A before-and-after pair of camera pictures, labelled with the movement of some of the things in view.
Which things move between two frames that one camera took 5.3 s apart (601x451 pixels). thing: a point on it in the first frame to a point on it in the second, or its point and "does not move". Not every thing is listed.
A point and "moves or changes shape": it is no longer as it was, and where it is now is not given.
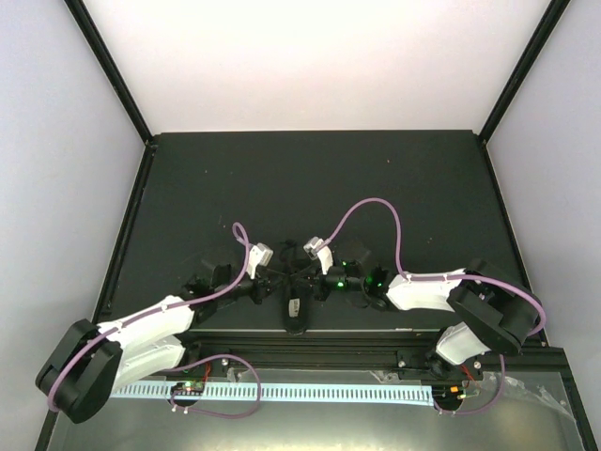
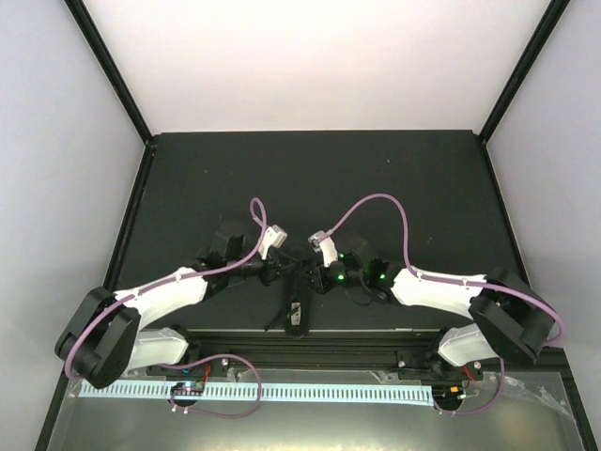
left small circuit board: (189, 388) does not move
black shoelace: (289, 274) moves or changes shape
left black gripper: (262, 286) to (271, 271)
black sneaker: (296, 277) does not move
